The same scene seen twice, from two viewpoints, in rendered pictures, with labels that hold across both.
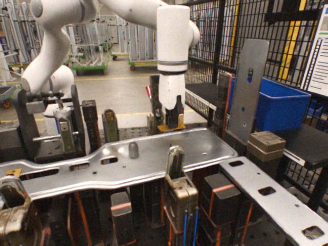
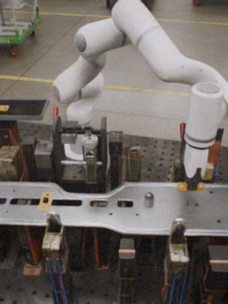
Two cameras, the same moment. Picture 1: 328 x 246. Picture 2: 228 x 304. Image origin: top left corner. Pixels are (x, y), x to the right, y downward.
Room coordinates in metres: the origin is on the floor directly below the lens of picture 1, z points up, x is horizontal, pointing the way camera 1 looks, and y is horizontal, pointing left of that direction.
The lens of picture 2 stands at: (-0.22, -0.10, 1.81)
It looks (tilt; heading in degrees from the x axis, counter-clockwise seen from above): 38 degrees down; 22
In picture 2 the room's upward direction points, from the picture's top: 1 degrees counter-clockwise
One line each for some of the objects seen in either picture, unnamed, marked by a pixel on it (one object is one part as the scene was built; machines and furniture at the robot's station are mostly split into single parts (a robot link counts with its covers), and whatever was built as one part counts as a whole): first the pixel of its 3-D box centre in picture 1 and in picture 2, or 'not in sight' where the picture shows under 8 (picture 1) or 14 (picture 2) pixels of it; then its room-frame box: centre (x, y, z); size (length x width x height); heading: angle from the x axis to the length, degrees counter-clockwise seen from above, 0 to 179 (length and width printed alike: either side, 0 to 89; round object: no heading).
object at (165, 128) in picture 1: (171, 125); (191, 185); (0.58, -0.03, 1.09); 0.08 x 0.04 x 0.01; 110
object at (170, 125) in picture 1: (174, 119); (193, 183); (0.55, -0.03, 1.12); 0.03 x 0.03 x 0.07; 20
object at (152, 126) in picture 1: (156, 152); (178, 195); (0.73, 0.03, 0.88); 0.07 x 0.06 x 0.35; 20
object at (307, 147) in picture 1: (238, 107); not in sight; (0.91, -0.37, 1.02); 0.90 x 0.22 x 0.03; 20
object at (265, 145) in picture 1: (256, 181); not in sight; (0.55, -0.33, 0.88); 0.08 x 0.08 x 0.36; 20
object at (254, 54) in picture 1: (245, 93); not in sight; (0.66, -0.28, 1.17); 0.12 x 0.01 x 0.34; 20
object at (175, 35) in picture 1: (173, 34); (205, 110); (0.58, -0.03, 1.36); 0.09 x 0.08 x 0.13; 148
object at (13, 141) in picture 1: (26, 170); (51, 185); (0.60, 0.51, 0.89); 0.13 x 0.11 x 0.38; 20
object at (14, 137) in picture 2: not in sight; (10, 155); (0.66, 0.74, 0.92); 0.10 x 0.08 x 0.45; 110
